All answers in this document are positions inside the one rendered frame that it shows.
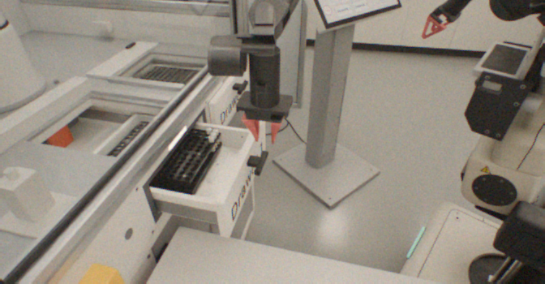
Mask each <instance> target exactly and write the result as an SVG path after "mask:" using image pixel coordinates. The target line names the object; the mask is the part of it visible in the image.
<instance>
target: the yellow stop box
mask: <svg viewBox="0 0 545 284"><path fill-rule="evenodd" d="M78 284H125V282H124V281H123V279H122V277H121V275H120V273H119V271H118V270H117V269H113V268H112V267H109V266H106V265H100V264H97V263H94V264H92V265H91V266H90V268H89V269H88V271H87V272H86V274H85V275H84V276H83V278H82V279H81V280H80V281H79V283H78Z"/></svg>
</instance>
